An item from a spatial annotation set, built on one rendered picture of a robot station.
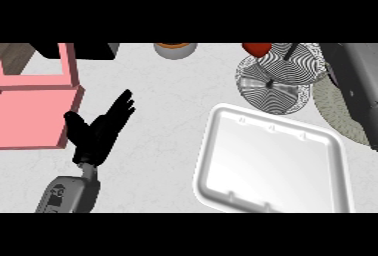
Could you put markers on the red bell pepper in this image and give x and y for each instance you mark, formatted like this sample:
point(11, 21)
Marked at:
point(257, 49)

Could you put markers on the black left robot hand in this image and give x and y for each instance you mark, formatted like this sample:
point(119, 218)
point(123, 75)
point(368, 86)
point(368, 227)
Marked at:
point(101, 128)

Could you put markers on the beige woven placemat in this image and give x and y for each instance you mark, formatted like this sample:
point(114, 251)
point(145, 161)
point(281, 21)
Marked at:
point(337, 113)

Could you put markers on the white plastic tray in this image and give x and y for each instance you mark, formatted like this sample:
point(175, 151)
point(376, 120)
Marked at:
point(275, 163)

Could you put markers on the pink cabinet frame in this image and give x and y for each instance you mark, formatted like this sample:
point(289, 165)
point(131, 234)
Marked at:
point(49, 70)

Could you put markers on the pink open drawer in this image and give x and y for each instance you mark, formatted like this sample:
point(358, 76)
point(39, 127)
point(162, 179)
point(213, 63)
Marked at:
point(32, 116)

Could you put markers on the black appliance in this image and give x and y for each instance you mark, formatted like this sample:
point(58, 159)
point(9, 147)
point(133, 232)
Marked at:
point(74, 50)

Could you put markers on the grey cup with orange rim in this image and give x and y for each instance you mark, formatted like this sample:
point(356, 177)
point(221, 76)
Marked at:
point(175, 50)

